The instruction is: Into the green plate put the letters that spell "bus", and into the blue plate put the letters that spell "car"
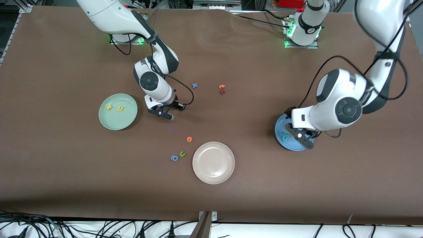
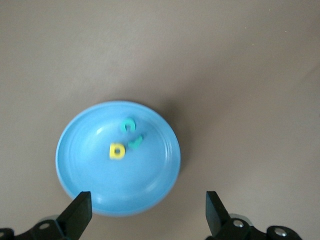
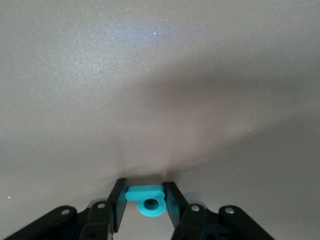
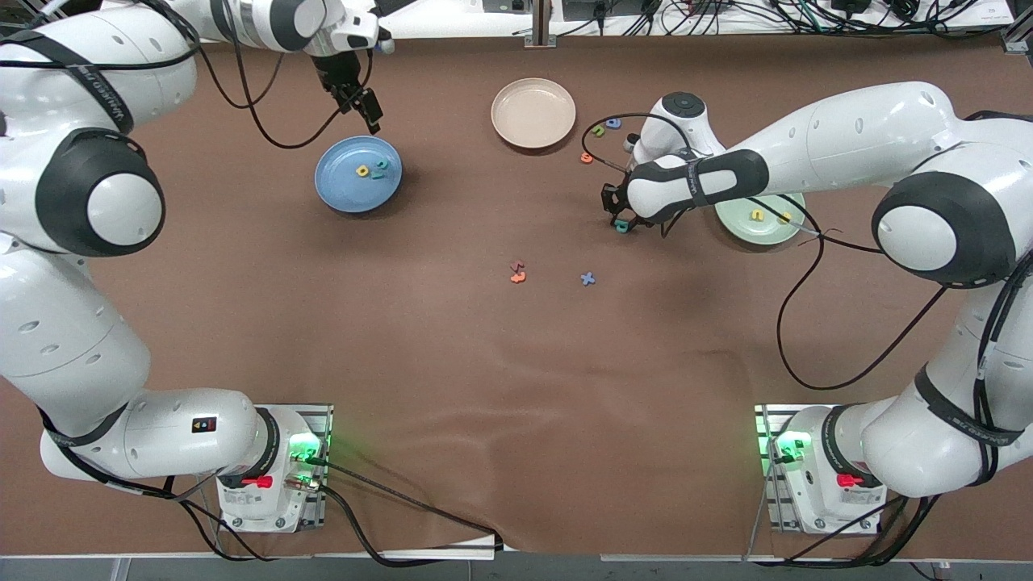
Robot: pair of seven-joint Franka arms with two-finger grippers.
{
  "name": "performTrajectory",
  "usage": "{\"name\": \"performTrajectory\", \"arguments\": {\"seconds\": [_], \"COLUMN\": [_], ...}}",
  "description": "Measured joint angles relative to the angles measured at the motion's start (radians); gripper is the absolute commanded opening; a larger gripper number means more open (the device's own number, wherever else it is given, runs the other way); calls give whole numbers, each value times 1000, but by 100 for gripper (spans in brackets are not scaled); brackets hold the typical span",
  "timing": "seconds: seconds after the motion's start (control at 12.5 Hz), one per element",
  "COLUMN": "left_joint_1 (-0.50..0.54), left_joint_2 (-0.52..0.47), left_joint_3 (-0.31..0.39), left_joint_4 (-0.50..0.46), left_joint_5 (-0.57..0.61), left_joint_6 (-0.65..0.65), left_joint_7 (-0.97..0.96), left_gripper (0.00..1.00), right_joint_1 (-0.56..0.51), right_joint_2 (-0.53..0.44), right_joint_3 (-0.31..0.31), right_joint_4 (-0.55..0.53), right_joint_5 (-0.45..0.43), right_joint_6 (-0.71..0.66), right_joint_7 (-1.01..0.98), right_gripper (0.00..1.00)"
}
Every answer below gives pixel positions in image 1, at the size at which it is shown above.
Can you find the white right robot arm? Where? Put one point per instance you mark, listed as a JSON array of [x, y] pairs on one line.
[[155, 82]]

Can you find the blue foam letter a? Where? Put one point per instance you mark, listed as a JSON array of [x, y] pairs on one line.
[[174, 158]]

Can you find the aluminium frame profile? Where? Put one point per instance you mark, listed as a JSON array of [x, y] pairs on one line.
[[216, 4]]

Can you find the beige plate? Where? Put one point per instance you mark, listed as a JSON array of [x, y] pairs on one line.
[[213, 162]]

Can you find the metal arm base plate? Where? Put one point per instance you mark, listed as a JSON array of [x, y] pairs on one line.
[[302, 47], [135, 43]]

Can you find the metal table edge bracket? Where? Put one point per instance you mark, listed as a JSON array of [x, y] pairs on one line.
[[205, 224]]

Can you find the red background object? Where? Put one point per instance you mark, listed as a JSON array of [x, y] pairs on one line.
[[290, 3]]

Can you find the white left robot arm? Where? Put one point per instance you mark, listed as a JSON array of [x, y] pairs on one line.
[[330, 109]]

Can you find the blue plate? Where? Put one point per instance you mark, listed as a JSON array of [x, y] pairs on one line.
[[278, 130]]

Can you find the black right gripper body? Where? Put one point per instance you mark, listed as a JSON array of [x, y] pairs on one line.
[[174, 103]]

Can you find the green plate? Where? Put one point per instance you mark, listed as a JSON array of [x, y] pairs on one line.
[[118, 119]]

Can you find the metal table corner bracket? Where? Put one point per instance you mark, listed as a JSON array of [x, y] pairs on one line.
[[25, 8]]

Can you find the black power plug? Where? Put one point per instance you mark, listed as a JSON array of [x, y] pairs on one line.
[[171, 229]]

